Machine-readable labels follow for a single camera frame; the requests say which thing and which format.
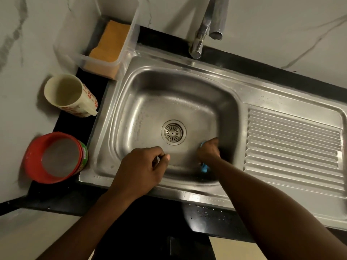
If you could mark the person's left hand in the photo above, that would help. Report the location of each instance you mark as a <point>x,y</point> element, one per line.
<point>141,173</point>

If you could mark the person's right hand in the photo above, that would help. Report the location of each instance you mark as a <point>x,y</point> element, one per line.
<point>208,151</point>

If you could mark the blue brush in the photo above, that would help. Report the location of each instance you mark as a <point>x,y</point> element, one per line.
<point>204,167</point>

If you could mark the stainless steel sink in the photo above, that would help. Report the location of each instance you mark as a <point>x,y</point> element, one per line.
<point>189,100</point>

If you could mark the cream floral mug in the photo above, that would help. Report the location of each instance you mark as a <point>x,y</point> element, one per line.
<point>62,92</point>

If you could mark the chrome faucet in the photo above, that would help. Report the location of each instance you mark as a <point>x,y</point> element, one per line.
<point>217,18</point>

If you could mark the orange sponge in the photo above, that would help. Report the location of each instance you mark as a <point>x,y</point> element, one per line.
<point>111,43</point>

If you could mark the person's left forearm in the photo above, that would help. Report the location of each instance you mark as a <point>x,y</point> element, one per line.
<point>78,232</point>

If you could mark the person's right forearm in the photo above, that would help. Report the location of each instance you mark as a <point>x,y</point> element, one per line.
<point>271,205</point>

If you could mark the person's black clothing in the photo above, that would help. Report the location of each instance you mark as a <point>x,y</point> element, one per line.
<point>154,246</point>

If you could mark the round metal drain strainer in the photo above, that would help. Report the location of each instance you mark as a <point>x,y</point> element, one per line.
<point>173,132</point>

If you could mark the red round soap tub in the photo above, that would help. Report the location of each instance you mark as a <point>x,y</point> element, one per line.
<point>31,162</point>

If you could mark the grey metal appliance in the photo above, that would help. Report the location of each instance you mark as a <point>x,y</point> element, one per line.
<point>27,238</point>

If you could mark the clear plastic container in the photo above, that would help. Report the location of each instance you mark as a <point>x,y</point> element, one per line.
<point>70,37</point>

